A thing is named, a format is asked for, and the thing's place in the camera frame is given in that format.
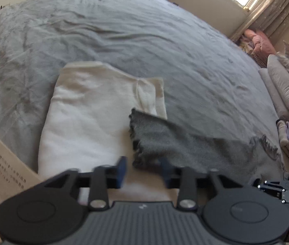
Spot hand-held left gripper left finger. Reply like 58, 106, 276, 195
44, 156, 128, 211

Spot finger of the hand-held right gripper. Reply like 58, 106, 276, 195
252, 179, 288, 199

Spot grey patterned curtain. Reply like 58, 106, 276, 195
232, 0, 289, 44

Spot grey ruffled garment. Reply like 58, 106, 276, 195
129, 108, 286, 187

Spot cream white garment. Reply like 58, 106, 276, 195
37, 61, 168, 205

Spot printed paper sheet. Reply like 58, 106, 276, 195
0, 119, 41, 245

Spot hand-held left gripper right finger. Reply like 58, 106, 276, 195
159, 158, 244, 211

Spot pink pillows by window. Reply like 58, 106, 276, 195
244, 29, 278, 55

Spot patterned cloth bundle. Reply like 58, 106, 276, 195
238, 39, 269, 67

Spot grey bed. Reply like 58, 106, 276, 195
0, 0, 289, 245

